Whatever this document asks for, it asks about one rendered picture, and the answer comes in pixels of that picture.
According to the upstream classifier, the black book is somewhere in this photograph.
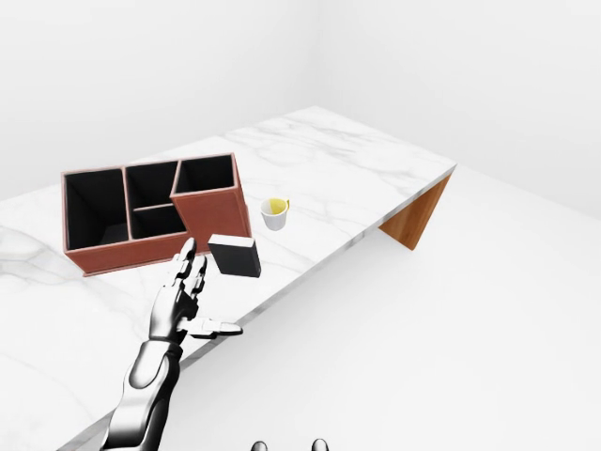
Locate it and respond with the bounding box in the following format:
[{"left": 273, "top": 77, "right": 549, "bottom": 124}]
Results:
[{"left": 207, "top": 233, "right": 262, "bottom": 279}]

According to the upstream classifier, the white mug yellow inside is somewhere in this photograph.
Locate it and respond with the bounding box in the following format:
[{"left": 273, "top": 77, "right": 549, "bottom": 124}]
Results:
[{"left": 260, "top": 197, "right": 291, "bottom": 232}]

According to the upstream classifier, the silver black robot right hand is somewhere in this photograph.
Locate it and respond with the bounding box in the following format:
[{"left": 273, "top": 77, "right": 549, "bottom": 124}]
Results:
[{"left": 147, "top": 237, "right": 244, "bottom": 343}]

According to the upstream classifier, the wooden table leg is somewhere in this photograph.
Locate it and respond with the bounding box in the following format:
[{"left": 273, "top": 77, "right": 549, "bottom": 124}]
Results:
[{"left": 378, "top": 172, "right": 455, "bottom": 252}]

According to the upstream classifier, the red-brown desk caddy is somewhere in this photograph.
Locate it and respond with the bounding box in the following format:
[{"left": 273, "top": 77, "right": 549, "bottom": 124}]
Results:
[{"left": 60, "top": 151, "right": 251, "bottom": 278}]

